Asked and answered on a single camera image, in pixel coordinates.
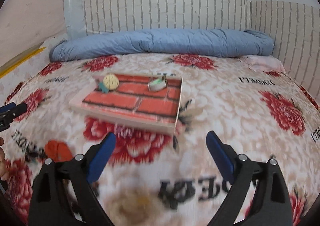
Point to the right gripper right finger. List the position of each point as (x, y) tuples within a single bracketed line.
[(271, 203)]

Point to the blue rolled quilt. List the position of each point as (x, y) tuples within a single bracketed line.
[(222, 43)]

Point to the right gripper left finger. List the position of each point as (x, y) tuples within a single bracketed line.
[(49, 203)]

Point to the floral red bed blanket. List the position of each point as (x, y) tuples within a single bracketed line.
[(154, 178)]

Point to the cream pineapple plush clip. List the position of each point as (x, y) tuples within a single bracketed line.
[(109, 82)]

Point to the clear plastic sheet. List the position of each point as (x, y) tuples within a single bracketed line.
[(74, 18)]

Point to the brick pattern jewelry tray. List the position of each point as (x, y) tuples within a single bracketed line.
[(132, 104)]

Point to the orange fabric scrunchie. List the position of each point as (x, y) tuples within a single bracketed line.
[(58, 151)]

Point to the brick pattern headboard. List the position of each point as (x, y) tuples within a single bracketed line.
[(293, 26)]

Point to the white strap wristwatch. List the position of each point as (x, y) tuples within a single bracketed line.
[(158, 84)]

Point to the person left hand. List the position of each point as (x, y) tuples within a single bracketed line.
[(4, 173)]

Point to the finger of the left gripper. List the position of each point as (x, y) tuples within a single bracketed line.
[(14, 110)]

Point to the yellow strip at bedside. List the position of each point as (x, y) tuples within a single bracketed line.
[(19, 60)]

